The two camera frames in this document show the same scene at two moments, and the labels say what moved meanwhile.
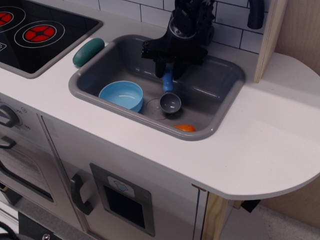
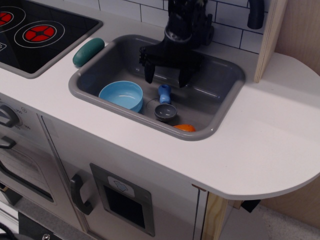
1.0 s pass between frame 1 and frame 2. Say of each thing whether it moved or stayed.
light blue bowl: stayed
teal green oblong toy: stayed
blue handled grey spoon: moved
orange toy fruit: stayed
